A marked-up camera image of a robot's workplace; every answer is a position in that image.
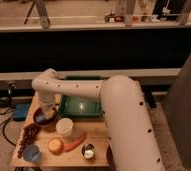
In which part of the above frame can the black cable on floor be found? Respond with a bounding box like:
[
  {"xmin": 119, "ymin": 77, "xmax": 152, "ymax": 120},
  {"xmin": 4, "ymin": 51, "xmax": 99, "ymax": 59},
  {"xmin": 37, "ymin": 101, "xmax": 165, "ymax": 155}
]
[{"xmin": 0, "ymin": 96, "xmax": 18, "ymax": 147}]

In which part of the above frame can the small steel cup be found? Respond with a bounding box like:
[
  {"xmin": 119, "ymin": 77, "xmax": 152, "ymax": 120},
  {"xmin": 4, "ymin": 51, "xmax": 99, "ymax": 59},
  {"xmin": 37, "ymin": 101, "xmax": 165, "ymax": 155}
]
[{"xmin": 81, "ymin": 144, "xmax": 95, "ymax": 160}]

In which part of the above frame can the blue box beside table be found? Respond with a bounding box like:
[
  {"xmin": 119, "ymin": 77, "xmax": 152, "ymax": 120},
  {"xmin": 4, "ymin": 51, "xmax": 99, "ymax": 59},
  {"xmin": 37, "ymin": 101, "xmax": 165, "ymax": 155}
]
[{"xmin": 13, "ymin": 103, "xmax": 30, "ymax": 121}]

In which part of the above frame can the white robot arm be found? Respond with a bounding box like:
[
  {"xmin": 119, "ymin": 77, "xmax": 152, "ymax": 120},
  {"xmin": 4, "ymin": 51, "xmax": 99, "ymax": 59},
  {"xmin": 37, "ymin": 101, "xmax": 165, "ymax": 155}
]
[{"xmin": 32, "ymin": 69, "xmax": 165, "ymax": 171}]

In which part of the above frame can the orange carrot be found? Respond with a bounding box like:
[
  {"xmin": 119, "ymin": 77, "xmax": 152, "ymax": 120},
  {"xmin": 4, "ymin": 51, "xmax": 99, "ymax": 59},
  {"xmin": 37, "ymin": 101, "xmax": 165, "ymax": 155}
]
[{"xmin": 64, "ymin": 133, "xmax": 86, "ymax": 152}]

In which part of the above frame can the bunch of dark grapes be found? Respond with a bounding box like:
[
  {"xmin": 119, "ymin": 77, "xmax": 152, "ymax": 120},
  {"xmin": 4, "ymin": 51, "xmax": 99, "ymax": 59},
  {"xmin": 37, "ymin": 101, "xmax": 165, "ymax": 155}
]
[{"xmin": 17, "ymin": 123, "xmax": 41, "ymax": 158}]

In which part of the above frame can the white plastic cup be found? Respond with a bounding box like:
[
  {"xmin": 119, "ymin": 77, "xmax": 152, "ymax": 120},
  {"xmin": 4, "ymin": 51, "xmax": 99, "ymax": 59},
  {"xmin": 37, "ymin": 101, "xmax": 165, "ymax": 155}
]
[{"xmin": 56, "ymin": 118, "xmax": 74, "ymax": 137}]

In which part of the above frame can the yellow orange fruit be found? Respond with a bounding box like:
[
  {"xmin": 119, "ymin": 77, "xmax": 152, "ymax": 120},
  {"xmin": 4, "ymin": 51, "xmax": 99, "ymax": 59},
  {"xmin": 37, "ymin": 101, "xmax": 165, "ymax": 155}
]
[{"xmin": 48, "ymin": 138, "xmax": 63, "ymax": 155}]

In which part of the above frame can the blue plastic cup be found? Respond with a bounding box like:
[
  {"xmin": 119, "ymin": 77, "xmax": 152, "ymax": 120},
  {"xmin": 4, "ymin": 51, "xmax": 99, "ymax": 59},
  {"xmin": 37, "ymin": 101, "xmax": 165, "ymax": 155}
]
[{"xmin": 23, "ymin": 144, "xmax": 41, "ymax": 163}]

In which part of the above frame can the dark red bowl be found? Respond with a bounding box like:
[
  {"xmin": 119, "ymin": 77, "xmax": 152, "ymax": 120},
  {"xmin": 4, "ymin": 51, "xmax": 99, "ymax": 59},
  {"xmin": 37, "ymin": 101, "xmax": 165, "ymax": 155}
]
[{"xmin": 33, "ymin": 107, "xmax": 58, "ymax": 128}]

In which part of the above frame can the green plastic tray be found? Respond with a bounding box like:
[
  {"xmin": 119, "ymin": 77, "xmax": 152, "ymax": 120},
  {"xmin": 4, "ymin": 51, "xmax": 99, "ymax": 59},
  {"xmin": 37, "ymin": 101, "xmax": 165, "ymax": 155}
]
[{"xmin": 58, "ymin": 76, "xmax": 103, "ymax": 118}]

